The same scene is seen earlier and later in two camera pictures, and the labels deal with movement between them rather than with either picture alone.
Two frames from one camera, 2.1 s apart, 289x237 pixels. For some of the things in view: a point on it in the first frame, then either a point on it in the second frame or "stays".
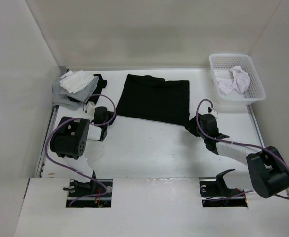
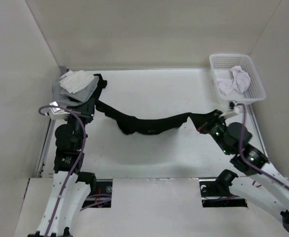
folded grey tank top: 64,100 stays
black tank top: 152,98 → 132,125
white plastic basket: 220,64 stays
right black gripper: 191,124 → 216,116
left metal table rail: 50,130 stays
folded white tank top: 74,81 stays
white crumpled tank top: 239,80 stays
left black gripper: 111,115 → 83,112
